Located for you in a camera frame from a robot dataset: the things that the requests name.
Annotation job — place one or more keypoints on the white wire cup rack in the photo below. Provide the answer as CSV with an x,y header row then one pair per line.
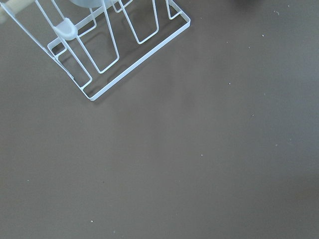
x,y
66,31

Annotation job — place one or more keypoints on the clear plastic cup on rack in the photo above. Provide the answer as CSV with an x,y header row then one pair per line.
x,y
88,3

